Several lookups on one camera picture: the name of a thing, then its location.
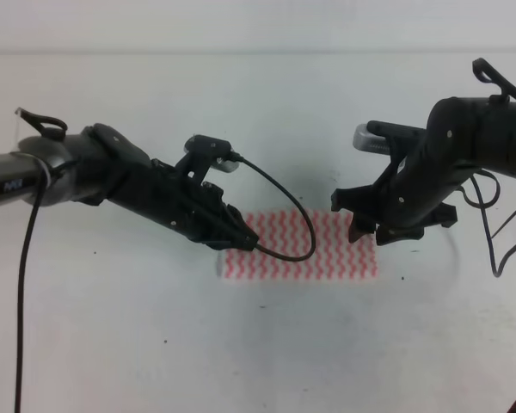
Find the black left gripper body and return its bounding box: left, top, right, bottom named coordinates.
left=107, top=159, right=228, bottom=245

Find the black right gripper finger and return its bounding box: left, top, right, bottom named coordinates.
left=330, top=185, right=378, bottom=213
left=348, top=213, right=377, bottom=243

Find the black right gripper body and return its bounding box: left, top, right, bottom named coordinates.
left=369, top=158, right=473, bottom=228

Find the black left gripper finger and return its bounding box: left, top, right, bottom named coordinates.
left=201, top=182, right=244, bottom=228
left=206, top=226, right=259, bottom=251

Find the pink white striped towel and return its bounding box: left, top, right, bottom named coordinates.
left=218, top=209, right=379, bottom=283

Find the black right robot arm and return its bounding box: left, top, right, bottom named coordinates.
left=331, top=59, right=516, bottom=246

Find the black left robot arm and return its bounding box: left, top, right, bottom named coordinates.
left=0, top=108, right=259, bottom=251

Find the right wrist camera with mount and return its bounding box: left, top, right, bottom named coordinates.
left=353, top=120, right=426, bottom=157

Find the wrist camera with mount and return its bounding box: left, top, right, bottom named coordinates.
left=177, top=135, right=239, bottom=185
left=353, top=120, right=426, bottom=157

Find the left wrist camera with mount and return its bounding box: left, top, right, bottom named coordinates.
left=177, top=135, right=239, bottom=185

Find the black left camera cable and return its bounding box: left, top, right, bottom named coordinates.
left=13, top=107, right=317, bottom=413

